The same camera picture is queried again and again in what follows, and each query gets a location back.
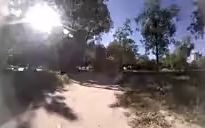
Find row of parked vehicles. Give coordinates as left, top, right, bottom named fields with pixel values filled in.
left=6, top=64, right=94, bottom=73

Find pale sandy dirt path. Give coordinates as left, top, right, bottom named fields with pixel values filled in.
left=29, top=81, right=135, bottom=128

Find tall thin tree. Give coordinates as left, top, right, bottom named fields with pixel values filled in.
left=135, top=0, right=182, bottom=66

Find dry grass and leaf ground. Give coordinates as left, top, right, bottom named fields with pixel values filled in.
left=109, top=70, right=205, bottom=128

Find low green bush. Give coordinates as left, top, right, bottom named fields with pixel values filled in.
left=54, top=71, right=72, bottom=88

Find green bushes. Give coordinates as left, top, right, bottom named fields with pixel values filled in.
left=136, top=36, right=205, bottom=72

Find shaded grass ground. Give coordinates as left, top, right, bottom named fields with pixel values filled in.
left=0, top=70, right=71, bottom=128

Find small green tree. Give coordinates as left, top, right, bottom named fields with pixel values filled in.
left=106, top=18, right=139, bottom=69

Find large dark tree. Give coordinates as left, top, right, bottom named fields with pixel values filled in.
left=9, top=0, right=114, bottom=73

